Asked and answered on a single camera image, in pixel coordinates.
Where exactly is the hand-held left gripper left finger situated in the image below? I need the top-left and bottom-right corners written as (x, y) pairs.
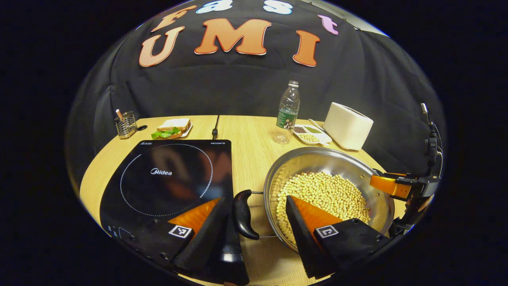
top-left (119, 197), bottom-right (231, 275)

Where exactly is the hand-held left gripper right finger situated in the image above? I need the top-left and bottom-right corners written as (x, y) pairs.
top-left (285, 195), bottom-right (391, 279)

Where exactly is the steel pot with soybeans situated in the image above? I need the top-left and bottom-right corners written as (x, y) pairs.
top-left (233, 147), bottom-right (395, 255)

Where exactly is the black induction cooktop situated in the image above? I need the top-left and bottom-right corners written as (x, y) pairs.
top-left (99, 139), bottom-right (250, 286)

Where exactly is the white toaster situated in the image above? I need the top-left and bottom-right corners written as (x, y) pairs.
top-left (323, 102), bottom-right (374, 151)

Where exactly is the white divided dish of beans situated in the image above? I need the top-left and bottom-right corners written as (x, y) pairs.
top-left (293, 124), bottom-right (332, 145)

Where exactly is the sandwich on white plate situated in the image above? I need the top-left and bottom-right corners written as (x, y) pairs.
top-left (151, 118), bottom-right (194, 140)

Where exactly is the clear plastic water bottle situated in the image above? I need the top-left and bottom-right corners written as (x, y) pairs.
top-left (273, 81), bottom-right (301, 145)

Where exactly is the metal mesh holder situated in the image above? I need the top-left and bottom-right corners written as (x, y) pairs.
top-left (115, 109), bottom-right (138, 139)

